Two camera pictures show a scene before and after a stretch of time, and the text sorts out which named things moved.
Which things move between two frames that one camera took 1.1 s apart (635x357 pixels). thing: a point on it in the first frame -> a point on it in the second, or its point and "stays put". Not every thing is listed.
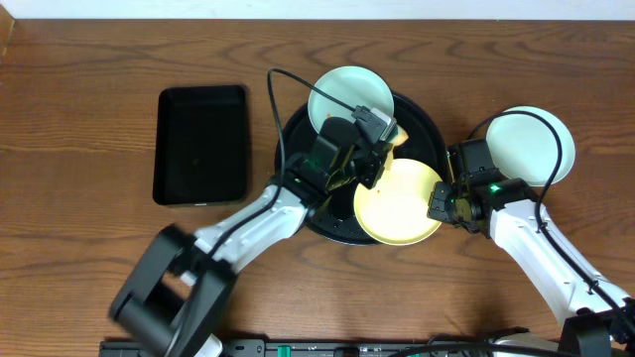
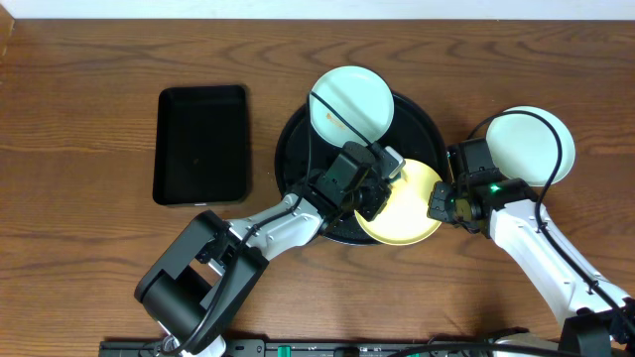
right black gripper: (437, 208) stays put
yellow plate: (395, 210) stays put
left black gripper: (373, 162) -> (373, 199)
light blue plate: (524, 147) stays put
